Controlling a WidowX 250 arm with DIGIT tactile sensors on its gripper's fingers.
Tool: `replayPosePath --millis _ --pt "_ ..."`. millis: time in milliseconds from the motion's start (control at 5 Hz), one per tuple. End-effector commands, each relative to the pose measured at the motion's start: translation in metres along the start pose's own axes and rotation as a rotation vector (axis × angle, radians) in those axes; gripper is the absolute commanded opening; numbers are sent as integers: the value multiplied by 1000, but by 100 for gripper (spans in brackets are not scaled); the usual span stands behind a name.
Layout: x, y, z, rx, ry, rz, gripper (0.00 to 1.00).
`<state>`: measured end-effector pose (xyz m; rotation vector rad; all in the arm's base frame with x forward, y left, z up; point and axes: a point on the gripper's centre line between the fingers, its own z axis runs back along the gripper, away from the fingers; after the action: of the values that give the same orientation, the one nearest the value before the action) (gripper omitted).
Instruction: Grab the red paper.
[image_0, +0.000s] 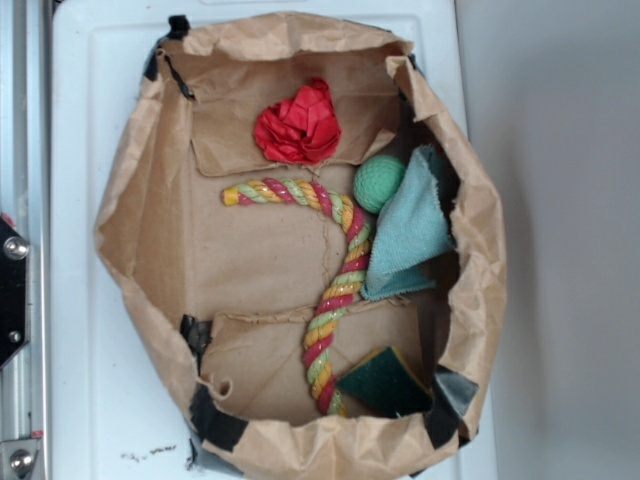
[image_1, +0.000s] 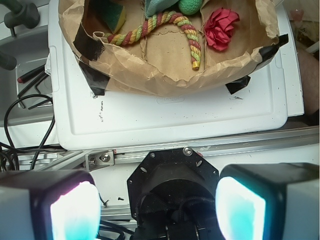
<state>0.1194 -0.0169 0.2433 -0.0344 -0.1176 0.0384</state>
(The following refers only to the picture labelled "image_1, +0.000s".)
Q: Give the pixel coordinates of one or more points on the black tape strip left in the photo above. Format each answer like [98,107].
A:
[90,50]

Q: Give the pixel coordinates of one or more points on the brown paper bag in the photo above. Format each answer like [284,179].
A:
[160,63]

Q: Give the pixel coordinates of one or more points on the red paper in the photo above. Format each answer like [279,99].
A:
[219,28]

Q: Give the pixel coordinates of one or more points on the green yellow sponge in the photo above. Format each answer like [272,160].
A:
[113,14]

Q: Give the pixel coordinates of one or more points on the white plastic bin lid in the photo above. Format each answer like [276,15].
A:
[120,119]

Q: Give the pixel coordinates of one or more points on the teal cloth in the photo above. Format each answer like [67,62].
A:
[152,7]

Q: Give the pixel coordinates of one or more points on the green ball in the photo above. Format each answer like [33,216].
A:
[189,7]

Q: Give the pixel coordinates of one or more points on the aluminium frame rail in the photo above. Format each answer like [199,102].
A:
[292,144]

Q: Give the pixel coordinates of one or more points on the grey clamp handle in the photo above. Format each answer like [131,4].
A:
[25,14]

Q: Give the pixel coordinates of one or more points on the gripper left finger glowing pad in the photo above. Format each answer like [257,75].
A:
[49,205]

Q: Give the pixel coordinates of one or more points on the red handled screwdriver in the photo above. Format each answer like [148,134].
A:
[31,74]

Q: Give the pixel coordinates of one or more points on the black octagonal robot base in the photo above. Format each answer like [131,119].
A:
[172,197]

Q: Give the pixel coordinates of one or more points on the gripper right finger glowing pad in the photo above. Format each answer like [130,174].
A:
[278,201]

